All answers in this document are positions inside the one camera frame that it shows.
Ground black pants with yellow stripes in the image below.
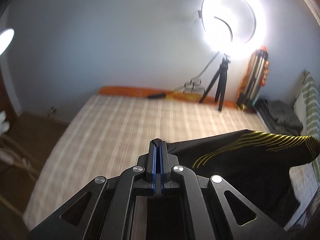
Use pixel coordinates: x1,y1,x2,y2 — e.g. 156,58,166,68
167,129,319,227

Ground plaid beige bed blanket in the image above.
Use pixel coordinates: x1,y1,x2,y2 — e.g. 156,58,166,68
23,94,318,231

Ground orange floral bed sheet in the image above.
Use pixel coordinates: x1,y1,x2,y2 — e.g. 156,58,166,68
97,86,241,108

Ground black mini tripod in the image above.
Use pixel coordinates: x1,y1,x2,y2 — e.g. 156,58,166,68
199,54,230,112

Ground folded silver tripod stand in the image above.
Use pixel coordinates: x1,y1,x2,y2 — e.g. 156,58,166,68
236,49,270,111

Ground grey houndstooth trousers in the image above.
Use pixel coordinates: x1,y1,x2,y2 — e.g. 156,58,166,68
255,99,303,136

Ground green striped pillow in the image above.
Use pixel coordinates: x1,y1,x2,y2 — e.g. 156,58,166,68
293,70,319,140

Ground black power cable with switch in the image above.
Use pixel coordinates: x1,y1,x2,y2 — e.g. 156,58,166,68
146,52,221,100

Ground bright ring light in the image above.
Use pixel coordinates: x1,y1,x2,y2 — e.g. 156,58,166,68
199,0,268,56

